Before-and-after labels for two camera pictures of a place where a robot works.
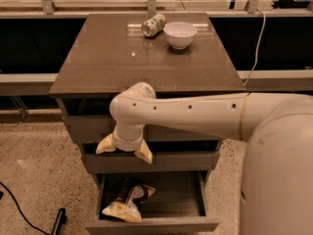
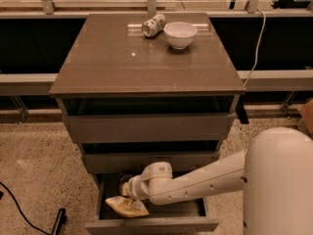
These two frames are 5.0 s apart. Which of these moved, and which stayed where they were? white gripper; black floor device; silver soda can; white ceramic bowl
Moved: white gripper
Stayed: white ceramic bowl; silver soda can; black floor device
